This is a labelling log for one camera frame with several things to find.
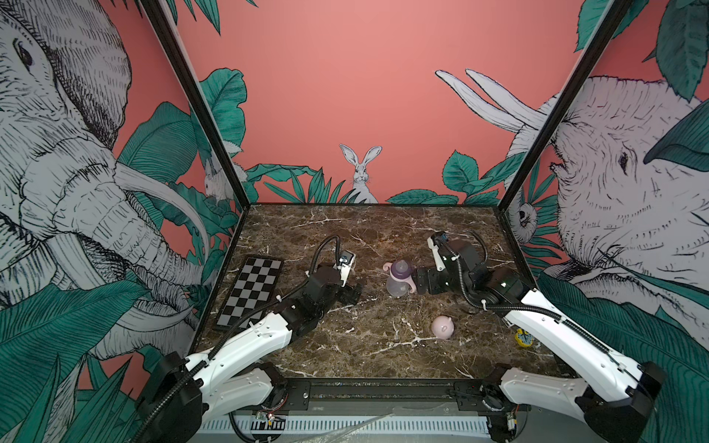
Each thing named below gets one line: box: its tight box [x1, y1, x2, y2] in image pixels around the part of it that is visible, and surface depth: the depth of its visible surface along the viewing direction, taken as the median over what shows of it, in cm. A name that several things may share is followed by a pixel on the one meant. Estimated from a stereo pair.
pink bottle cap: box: [431, 314, 456, 340], surface depth 85 cm
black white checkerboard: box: [216, 257, 283, 329], surface depth 95 cm
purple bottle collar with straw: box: [390, 258, 414, 280], surface depth 86 cm
